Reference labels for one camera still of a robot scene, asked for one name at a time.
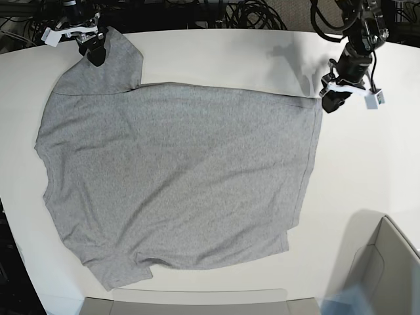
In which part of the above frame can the grey bin at bottom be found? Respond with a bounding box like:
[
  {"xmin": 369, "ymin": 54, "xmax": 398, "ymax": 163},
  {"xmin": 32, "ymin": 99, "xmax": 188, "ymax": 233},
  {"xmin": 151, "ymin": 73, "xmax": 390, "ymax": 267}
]
[{"xmin": 80, "ymin": 289, "xmax": 321, "ymax": 314}]

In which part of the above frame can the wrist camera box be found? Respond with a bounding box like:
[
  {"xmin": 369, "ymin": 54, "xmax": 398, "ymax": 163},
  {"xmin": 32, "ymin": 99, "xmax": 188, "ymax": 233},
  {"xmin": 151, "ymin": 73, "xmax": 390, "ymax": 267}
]
[
  {"xmin": 365, "ymin": 89, "xmax": 385, "ymax": 110},
  {"xmin": 41, "ymin": 28, "xmax": 62, "ymax": 47}
]

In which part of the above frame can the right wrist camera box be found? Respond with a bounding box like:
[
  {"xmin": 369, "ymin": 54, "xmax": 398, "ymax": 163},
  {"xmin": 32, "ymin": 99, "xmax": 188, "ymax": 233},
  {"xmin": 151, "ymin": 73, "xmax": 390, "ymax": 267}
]
[{"xmin": 41, "ymin": 28, "xmax": 62, "ymax": 47}]

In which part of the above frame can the grey bin at right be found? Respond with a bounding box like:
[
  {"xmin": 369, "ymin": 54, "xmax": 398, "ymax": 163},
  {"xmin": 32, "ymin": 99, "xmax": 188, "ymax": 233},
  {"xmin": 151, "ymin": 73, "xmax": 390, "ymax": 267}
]
[{"xmin": 345, "ymin": 216, "xmax": 419, "ymax": 314}]

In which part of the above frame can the grey T-shirt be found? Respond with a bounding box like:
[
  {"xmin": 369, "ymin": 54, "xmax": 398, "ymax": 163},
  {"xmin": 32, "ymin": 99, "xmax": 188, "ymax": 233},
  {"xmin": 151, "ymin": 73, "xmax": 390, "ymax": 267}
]
[{"xmin": 35, "ymin": 29, "xmax": 322, "ymax": 290}]

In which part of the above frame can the blue cloth in bin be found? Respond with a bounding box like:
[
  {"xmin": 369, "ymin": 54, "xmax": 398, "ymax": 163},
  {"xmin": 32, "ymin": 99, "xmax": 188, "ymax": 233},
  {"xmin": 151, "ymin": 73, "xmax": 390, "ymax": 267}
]
[{"xmin": 319, "ymin": 285, "xmax": 363, "ymax": 315}]

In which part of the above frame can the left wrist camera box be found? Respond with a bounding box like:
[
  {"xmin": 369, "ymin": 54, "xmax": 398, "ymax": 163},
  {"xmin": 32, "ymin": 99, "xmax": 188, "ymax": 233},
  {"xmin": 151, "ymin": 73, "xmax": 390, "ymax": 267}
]
[{"xmin": 365, "ymin": 89, "xmax": 385, "ymax": 110}]

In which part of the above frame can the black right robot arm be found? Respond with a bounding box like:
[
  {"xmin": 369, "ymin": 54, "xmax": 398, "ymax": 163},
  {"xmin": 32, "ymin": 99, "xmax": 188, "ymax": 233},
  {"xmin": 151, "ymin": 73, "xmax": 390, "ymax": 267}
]
[{"xmin": 54, "ymin": 1, "xmax": 108, "ymax": 67}]

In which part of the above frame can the grey bin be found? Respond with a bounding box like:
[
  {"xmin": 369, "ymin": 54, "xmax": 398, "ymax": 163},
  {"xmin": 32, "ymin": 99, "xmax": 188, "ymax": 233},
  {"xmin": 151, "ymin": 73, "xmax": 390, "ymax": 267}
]
[
  {"xmin": 80, "ymin": 289, "xmax": 321, "ymax": 314},
  {"xmin": 345, "ymin": 216, "xmax": 419, "ymax": 314}
]

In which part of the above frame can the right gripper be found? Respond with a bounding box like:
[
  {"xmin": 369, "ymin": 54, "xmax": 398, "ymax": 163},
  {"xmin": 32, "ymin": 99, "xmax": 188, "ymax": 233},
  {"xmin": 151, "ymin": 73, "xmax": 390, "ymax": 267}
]
[{"xmin": 55, "ymin": 14, "xmax": 108, "ymax": 67}]

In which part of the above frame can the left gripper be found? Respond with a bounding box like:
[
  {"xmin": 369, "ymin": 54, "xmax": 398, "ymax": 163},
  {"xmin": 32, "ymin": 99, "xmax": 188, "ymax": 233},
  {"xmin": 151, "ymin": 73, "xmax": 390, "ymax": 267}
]
[{"xmin": 320, "ymin": 44, "xmax": 373, "ymax": 114}]

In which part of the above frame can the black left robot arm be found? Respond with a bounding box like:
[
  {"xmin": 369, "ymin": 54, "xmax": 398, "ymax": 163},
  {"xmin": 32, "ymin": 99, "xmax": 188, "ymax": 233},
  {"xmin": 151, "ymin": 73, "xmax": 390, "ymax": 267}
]
[{"xmin": 320, "ymin": 1, "xmax": 389, "ymax": 113}]

